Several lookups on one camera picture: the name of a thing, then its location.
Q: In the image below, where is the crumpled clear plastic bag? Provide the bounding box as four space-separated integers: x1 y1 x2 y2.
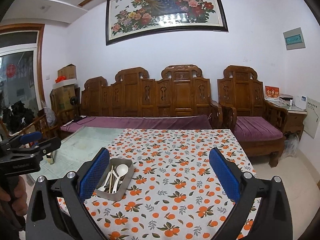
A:
284 133 300 158

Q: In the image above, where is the framed peacock flower painting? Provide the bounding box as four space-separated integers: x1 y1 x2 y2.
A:
105 0 229 46

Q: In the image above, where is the square purple armchair cushion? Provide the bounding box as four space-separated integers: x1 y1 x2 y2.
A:
235 116 283 140

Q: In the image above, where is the red desk calendar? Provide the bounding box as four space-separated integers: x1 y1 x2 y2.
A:
265 86 280 100

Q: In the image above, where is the wooden door frame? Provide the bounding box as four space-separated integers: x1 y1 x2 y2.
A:
0 24 45 110

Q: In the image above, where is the large brown cardboard box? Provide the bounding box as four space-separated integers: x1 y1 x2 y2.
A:
52 85 77 110

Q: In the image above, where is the white box device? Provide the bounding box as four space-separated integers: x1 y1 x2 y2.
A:
294 95 308 110

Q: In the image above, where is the person's left hand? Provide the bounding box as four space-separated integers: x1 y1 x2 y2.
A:
0 176 28 215

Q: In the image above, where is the white wall cabinet panel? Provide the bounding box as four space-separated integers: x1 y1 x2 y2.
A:
303 97 320 139

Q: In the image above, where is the rectangular metal tray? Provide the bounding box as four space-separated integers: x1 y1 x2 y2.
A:
96 157 134 202

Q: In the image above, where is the flat white box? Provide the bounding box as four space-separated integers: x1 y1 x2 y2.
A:
52 78 78 89

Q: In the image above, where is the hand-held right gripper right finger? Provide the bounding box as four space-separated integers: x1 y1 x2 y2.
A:
209 147 292 240

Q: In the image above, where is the small brown cardboard box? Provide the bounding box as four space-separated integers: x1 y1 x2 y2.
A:
57 64 77 79

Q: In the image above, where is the slatted wooden chair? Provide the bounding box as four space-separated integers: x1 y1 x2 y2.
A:
15 114 62 145

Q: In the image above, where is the long purple sofa cushion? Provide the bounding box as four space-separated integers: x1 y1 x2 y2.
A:
60 115 213 133

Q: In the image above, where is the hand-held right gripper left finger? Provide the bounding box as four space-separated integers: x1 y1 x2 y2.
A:
25 147 110 240

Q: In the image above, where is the grey wall electrical panel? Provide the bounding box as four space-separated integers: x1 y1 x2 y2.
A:
283 27 306 50

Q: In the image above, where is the black clothes pile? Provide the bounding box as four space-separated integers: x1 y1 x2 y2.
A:
2 101 35 133

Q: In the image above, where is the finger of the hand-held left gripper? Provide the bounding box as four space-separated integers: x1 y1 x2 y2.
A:
7 137 62 155
2 132 42 147

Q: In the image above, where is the carved wooden armchair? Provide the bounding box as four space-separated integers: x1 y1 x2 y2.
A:
217 65 288 168

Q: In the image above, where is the carved wooden sofa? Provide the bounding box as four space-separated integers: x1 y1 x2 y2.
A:
50 64 223 137

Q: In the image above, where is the grey flat box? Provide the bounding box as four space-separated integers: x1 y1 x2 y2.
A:
279 94 293 105

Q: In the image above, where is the small white plastic spoon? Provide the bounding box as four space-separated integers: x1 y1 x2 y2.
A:
97 170 113 191

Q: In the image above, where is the orange fruit print tablecloth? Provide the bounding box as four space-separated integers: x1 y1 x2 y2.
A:
56 129 262 240

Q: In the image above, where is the large white plastic spoon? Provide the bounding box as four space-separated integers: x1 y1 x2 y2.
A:
110 164 128 194

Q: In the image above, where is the wooden side table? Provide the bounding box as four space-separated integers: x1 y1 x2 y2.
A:
265 99 307 140

